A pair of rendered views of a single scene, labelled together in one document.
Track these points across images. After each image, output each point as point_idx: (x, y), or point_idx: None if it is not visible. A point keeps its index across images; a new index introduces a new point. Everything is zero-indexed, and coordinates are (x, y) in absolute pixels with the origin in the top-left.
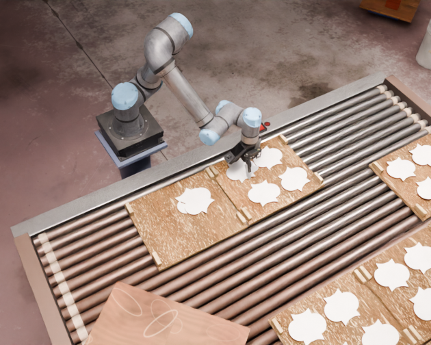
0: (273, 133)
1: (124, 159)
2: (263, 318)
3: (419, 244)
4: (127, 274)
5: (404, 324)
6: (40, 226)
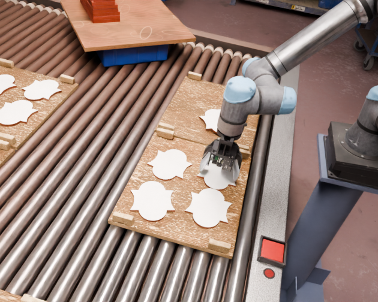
0: (245, 262)
1: (324, 139)
2: (83, 88)
3: None
4: (204, 72)
5: None
6: None
